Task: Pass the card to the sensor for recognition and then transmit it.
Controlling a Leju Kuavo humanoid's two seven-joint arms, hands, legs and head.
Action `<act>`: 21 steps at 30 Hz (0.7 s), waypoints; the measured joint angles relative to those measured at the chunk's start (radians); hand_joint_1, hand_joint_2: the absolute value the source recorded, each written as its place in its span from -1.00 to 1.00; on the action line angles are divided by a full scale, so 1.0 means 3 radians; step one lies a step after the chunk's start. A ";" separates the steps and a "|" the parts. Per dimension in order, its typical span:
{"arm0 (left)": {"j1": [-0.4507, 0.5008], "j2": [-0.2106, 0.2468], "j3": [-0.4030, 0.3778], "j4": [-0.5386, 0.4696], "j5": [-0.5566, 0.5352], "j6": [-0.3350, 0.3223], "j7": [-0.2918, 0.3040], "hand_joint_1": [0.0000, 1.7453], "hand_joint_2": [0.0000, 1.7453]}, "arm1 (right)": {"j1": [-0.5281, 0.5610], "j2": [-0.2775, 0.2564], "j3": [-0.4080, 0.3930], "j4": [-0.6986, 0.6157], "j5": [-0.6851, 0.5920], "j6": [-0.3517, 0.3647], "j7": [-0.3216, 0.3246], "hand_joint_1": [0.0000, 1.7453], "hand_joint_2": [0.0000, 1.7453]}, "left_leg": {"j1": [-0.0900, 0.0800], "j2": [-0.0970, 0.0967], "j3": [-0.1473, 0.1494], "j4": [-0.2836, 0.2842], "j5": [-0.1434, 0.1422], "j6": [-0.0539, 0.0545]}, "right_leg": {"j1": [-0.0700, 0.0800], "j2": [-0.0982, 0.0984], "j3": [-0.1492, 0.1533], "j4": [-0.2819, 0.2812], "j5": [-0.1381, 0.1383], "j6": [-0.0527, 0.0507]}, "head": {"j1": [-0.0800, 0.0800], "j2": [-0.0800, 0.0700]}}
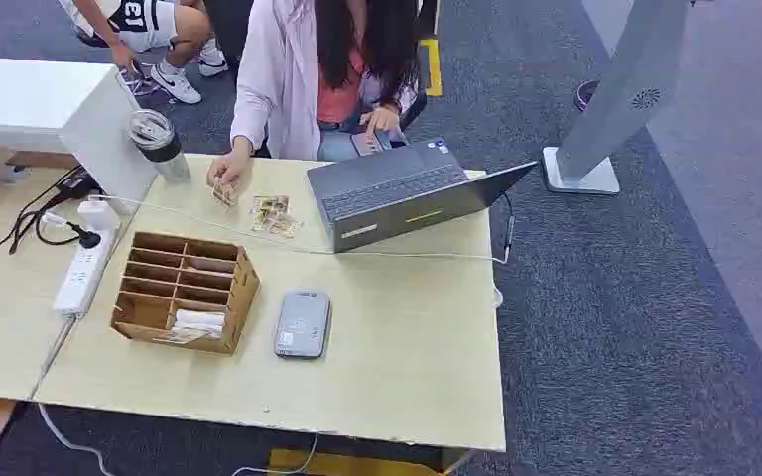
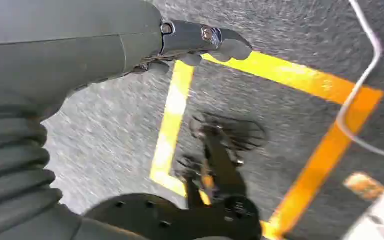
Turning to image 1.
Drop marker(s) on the white charger plug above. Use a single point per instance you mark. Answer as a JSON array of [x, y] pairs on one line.
[[98, 215]]

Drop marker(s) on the white power strip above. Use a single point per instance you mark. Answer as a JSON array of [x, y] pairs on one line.
[[85, 269]]

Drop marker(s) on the black power adapter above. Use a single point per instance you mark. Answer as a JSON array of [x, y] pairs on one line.
[[75, 184]]

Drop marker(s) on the grey card reader device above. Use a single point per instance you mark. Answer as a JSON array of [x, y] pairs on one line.
[[302, 324]]

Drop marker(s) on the steel tumbler with lid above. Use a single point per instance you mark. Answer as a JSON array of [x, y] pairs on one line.
[[157, 144]]

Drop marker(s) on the stack of cards in box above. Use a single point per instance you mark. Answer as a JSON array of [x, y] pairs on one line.
[[197, 323]]

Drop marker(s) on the grey floor stand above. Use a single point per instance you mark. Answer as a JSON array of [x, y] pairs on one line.
[[617, 98]]

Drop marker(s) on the wooden card box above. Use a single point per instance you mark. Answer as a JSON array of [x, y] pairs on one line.
[[157, 315]]

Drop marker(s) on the grey laptop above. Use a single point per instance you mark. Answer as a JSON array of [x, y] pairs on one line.
[[394, 197]]

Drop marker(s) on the printed card on desk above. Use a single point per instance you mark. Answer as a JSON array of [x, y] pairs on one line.
[[278, 225], [269, 204]]

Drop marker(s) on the person seated at desk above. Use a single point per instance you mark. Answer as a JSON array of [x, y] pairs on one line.
[[302, 79]]

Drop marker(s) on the crouching person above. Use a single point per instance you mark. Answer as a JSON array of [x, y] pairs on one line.
[[151, 33]]

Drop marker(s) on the purple round bin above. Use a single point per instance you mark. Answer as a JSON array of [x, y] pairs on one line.
[[585, 94]]

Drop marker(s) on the smartphone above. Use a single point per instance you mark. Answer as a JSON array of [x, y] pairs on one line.
[[378, 141]]

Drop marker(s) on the white cabinet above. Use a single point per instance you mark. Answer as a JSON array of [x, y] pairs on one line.
[[52, 112]]

